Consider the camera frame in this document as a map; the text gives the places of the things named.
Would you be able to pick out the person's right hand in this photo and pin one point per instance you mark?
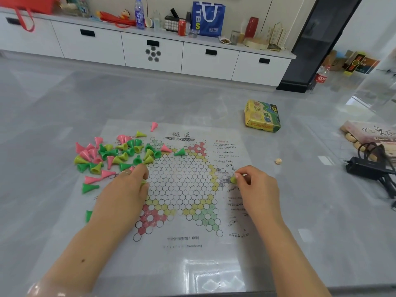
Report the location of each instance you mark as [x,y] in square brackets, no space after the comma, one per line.
[263,197]

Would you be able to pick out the person's left hand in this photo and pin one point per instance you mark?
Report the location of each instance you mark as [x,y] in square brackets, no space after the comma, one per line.
[120,201]

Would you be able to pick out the pile of mixed cone pieces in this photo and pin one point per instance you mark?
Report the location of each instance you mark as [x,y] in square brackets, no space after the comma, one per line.
[105,157]

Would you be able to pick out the checkers board sheet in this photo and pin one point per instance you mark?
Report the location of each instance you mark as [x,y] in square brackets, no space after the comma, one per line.
[191,250]

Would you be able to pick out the person's right forearm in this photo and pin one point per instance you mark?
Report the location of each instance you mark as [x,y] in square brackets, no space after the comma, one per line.
[287,262]

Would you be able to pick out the person's left forearm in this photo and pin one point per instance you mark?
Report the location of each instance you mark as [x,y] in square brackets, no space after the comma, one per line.
[77,259]

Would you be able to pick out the small beige bead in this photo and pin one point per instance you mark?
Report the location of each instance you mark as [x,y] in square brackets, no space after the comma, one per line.
[278,161]

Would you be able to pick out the yellow green cardboard box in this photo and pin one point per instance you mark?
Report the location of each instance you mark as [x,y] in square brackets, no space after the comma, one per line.
[261,115]

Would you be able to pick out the clear plastic tray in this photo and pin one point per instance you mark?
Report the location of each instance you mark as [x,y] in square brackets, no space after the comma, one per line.
[213,278]

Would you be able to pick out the black power adapter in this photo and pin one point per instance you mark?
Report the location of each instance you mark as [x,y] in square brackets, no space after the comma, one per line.
[365,168]

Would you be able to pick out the pink book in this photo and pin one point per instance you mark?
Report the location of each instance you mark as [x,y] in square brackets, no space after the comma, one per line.
[371,129]

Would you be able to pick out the red-label cola bottle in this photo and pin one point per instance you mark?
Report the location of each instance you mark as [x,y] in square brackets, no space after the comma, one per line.
[321,77]

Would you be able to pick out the round wooden box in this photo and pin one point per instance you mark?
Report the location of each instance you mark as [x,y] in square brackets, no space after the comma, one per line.
[256,43]

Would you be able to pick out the black glass cabinet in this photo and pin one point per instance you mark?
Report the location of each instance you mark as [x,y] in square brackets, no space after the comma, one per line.
[315,52]

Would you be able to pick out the white TV cabinet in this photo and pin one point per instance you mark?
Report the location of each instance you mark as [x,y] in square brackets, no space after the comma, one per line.
[92,46]

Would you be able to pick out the open snack bag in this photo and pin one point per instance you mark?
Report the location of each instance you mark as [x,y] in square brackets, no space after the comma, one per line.
[225,40]

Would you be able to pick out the yellow black carton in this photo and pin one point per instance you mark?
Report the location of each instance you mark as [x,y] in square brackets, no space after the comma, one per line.
[354,63]

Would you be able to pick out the glass cup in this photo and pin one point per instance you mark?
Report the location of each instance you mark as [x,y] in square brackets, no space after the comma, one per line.
[235,37]

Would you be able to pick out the red vase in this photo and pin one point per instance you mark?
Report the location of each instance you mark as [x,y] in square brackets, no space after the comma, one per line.
[251,27]

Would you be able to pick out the small glass jar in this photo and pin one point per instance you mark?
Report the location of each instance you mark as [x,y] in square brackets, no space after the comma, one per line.
[193,33]

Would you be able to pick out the blue tote bag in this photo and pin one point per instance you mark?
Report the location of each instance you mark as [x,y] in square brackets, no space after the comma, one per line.
[208,26]

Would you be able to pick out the white paper cup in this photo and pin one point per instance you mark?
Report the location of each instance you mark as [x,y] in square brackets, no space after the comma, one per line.
[148,22]

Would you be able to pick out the red folded umbrella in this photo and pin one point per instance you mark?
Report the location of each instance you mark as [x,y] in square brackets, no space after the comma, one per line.
[114,19]

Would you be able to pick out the black white checkered box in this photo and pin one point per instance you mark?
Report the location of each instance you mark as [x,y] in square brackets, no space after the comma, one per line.
[171,24]

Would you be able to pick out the red soda can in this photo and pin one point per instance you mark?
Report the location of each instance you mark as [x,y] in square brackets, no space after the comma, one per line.
[182,27]

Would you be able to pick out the blue-label water bottle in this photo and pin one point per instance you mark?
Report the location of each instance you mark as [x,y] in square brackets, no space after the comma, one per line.
[139,15]

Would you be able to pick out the small cartoon doll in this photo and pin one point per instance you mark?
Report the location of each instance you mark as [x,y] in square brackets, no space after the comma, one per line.
[124,14]

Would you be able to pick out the small pink-capped bottle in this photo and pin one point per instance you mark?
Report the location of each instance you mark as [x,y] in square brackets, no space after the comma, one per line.
[84,7]

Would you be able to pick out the red fabric bag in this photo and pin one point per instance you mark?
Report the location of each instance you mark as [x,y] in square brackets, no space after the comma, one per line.
[31,4]

